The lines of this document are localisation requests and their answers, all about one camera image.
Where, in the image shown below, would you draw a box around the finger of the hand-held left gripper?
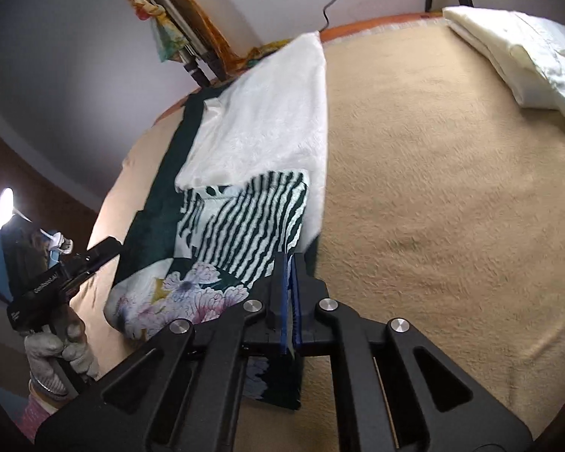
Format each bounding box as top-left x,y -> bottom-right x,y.
86,238 -> 123,263
68,264 -> 102,293

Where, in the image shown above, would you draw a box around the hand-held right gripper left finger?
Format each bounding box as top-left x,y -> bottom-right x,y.
35,252 -> 288,452

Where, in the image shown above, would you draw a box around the folded white clothes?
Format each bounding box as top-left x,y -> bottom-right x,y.
443,6 -> 565,139

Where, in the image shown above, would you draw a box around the person's left hand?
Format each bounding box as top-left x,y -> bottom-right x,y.
23,308 -> 99,399

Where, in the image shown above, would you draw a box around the colourful knotted scarf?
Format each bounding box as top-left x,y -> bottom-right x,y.
122,0 -> 189,64

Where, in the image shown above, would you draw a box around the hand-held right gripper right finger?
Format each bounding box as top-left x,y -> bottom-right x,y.
289,252 -> 535,452

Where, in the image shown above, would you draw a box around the green and white printed t-shirt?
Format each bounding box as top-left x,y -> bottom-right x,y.
104,32 -> 329,410

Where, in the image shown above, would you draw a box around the orange scarf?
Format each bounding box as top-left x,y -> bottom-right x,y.
151,0 -> 283,76

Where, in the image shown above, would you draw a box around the person's left forearm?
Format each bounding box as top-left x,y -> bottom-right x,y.
19,383 -> 71,440

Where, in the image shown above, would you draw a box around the folded grey tripod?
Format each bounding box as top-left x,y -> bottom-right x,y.
139,0 -> 227,88

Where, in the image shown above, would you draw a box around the white clip lamp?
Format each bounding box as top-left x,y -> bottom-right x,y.
0,187 -> 75,257

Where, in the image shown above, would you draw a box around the beige blanket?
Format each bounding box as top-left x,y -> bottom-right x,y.
87,12 -> 565,438

